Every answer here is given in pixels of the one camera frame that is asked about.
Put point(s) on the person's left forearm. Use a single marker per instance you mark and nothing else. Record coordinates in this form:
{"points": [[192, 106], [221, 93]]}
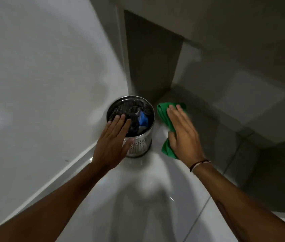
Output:
{"points": [[56, 206]]}

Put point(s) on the person's right middle finger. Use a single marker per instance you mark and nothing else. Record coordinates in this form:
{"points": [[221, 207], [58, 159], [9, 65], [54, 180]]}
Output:
{"points": [[182, 115]]}

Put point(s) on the person's right thumb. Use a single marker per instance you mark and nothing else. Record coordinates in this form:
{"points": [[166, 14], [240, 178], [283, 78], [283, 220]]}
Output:
{"points": [[172, 140]]}

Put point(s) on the person's right hand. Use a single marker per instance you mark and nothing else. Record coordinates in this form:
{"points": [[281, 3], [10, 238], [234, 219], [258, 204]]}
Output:
{"points": [[186, 143]]}

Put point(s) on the person's right forearm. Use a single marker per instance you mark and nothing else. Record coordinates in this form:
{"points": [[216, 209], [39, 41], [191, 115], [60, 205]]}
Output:
{"points": [[238, 209]]}

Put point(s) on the blue trash piece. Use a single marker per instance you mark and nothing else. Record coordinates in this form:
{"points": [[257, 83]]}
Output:
{"points": [[143, 119]]}

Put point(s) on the person's left little finger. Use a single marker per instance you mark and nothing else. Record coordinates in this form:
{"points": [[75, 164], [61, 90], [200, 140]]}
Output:
{"points": [[105, 131]]}

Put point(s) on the green cleaning cloth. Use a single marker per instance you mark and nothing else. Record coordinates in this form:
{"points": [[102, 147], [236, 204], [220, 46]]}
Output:
{"points": [[163, 113]]}

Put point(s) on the person's left middle finger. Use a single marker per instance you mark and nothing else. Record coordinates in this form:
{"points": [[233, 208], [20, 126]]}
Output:
{"points": [[119, 125]]}

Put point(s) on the perforated steel waste bin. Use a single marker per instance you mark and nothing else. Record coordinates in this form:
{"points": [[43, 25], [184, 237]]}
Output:
{"points": [[142, 146]]}

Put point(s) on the person's left thumb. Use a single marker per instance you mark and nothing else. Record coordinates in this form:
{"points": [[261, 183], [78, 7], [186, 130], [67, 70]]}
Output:
{"points": [[129, 146]]}

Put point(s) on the person's left hand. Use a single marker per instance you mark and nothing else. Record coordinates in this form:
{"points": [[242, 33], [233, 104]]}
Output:
{"points": [[109, 151]]}

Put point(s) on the black trash in bin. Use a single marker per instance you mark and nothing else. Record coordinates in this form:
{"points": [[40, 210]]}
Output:
{"points": [[134, 124]]}

